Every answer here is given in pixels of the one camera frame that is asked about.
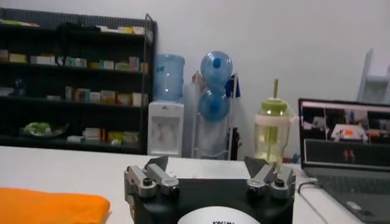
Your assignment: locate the glass bowl with green items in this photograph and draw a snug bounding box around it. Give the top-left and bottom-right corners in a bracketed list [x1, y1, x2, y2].
[18, 121, 69, 138]

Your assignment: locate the orange t-shirt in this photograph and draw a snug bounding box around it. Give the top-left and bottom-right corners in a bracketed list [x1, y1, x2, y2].
[0, 187, 111, 224]

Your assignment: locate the white orange medicine box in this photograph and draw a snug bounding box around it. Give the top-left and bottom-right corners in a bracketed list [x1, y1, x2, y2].
[83, 127, 106, 141]

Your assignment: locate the green lid drinking bottle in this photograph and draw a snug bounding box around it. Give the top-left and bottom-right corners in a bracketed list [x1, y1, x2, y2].
[253, 79, 299, 167]

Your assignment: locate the black shelf unit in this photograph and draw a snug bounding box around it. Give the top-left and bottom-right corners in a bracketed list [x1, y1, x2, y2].
[0, 7, 158, 155]

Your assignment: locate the white wire jug rack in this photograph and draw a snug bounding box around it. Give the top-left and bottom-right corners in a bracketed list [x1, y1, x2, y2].
[191, 71, 241, 161]

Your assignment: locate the red white medicine box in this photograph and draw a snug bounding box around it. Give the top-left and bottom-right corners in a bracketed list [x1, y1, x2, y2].
[116, 93, 132, 106]

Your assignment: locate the blue labelled water jug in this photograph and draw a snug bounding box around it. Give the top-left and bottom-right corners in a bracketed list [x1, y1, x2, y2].
[153, 54, 186, 103]

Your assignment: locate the yellow white medicine box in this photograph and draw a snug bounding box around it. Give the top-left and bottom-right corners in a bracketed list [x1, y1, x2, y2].
[100, 89, 116, 105]

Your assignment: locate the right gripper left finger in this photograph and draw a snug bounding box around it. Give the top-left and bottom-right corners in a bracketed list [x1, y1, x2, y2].
[124, 155, 181, 199]

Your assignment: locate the white work table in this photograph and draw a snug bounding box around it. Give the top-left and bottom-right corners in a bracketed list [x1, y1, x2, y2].
[0, 145, 305, 224]

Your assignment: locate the white water dispenser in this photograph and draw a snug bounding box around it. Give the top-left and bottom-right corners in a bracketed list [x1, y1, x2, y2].
[147, 101, 185, 158]

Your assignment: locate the black pole object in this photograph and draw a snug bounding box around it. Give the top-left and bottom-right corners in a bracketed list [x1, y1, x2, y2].
[230, 127, 243, 161]

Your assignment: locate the grey laptop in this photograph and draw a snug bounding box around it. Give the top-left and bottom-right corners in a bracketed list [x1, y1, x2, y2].
[297, 97, 390, 224]

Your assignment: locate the pink medicine box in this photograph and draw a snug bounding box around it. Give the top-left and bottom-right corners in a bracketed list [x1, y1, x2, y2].
[129, 56, 140, 72]

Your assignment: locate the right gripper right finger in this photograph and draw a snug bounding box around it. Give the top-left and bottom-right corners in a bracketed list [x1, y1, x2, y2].
[243, 155, 297, 200]

